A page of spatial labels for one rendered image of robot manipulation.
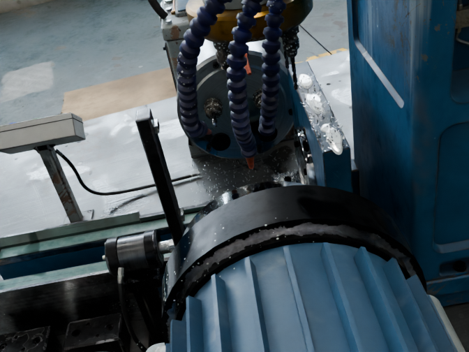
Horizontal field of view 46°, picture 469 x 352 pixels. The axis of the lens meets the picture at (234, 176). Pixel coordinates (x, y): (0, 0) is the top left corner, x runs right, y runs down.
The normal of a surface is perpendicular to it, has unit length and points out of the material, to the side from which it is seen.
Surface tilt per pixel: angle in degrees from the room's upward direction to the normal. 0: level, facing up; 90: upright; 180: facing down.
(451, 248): 25
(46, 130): 51
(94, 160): 0
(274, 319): 13
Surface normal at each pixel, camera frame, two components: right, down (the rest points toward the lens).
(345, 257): 0.22, -0.81
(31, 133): -0.04, -0.06
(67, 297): 0.09, 0.58
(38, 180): -0.17, -0.80
